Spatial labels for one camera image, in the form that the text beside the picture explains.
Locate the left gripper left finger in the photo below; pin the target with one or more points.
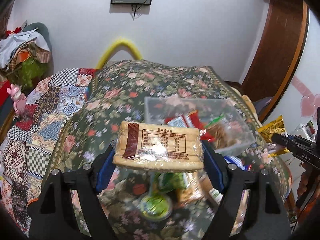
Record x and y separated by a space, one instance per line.
52 214

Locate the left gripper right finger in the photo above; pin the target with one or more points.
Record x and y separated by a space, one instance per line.
265 218

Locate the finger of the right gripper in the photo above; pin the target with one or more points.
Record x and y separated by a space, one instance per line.
295 147
301 140

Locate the fried twists green bag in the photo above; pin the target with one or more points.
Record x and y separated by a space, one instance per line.
225 132

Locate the blue white snack bag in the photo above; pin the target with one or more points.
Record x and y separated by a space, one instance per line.
238 162

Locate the red snack bag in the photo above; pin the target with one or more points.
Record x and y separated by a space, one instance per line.
190 120

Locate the square cracker pack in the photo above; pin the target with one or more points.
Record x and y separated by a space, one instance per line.
159 148

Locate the long brown bread pack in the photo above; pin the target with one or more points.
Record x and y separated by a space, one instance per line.
211 193

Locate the green pea snack bag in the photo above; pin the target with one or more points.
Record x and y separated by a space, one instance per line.
167 182

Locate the operator right hand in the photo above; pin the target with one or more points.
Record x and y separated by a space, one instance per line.
304 179

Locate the beige fleece blanket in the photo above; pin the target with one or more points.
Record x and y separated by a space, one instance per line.
250 105

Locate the patchwork quilt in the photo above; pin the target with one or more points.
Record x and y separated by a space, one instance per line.
30 142

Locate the clear plastic storage bin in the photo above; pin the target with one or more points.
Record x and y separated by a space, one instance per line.
158 109

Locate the golden cracker pack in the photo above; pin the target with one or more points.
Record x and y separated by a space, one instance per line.
191 190

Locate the floral green bedspread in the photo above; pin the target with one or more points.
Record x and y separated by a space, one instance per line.
143 91

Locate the green jelly cup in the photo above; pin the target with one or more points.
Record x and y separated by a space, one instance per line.
156 207

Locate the brown wooden door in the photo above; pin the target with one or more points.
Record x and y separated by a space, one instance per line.
278 54

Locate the pink plush toy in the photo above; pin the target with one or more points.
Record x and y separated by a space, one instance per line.
18 98

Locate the pile of clothes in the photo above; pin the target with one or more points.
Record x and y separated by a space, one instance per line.
26 55

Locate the yellow foam bed rail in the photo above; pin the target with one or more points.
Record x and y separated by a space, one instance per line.
120 44

